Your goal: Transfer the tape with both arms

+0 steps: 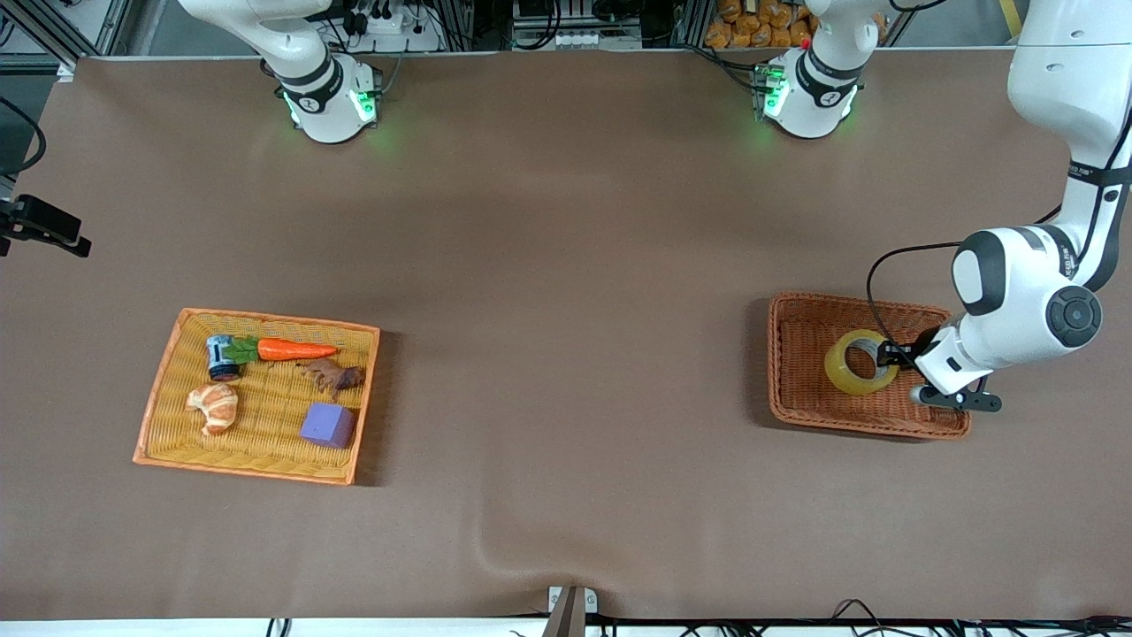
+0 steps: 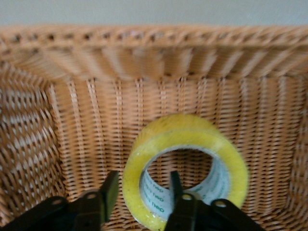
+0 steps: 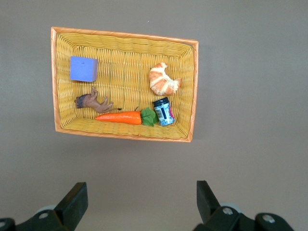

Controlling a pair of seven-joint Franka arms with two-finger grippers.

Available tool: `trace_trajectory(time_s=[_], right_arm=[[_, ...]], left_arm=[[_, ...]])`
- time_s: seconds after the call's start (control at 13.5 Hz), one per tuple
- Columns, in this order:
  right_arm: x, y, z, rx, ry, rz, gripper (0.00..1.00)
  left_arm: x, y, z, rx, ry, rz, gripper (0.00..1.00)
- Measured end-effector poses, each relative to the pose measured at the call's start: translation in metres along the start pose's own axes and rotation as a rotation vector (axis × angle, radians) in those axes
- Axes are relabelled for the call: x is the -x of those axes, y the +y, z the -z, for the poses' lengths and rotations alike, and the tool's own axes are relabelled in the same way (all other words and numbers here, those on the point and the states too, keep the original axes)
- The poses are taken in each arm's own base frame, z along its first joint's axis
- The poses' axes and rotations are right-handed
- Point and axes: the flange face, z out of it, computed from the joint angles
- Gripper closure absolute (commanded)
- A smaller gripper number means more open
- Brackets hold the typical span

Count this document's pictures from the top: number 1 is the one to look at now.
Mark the yellow clear tape roll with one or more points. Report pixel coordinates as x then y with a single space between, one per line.
840 376

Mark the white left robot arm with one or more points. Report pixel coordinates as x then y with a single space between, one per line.
1017 283

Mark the brown woven wicker basket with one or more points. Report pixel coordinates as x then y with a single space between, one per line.
805 389

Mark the orange toy pile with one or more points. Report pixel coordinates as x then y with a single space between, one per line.
752 26

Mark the brown toy animal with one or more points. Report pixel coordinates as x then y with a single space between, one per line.
336 377

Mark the purple foam block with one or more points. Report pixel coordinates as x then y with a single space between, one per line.
327 426

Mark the white power strip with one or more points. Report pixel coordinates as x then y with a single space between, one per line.
398 26

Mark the orange toy carrot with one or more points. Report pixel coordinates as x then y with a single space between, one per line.
292 349

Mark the yellow woven tray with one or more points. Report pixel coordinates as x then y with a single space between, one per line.
265 442

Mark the small blue can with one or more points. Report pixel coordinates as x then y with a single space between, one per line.
219 358

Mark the toy croissant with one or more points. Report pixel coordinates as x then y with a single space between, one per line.
215 407

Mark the metal table bracket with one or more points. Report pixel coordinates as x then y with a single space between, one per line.
570 609

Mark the black side camera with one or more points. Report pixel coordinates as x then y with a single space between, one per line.
40 223

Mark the aluminium frame profile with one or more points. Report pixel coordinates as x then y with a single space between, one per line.
62 26

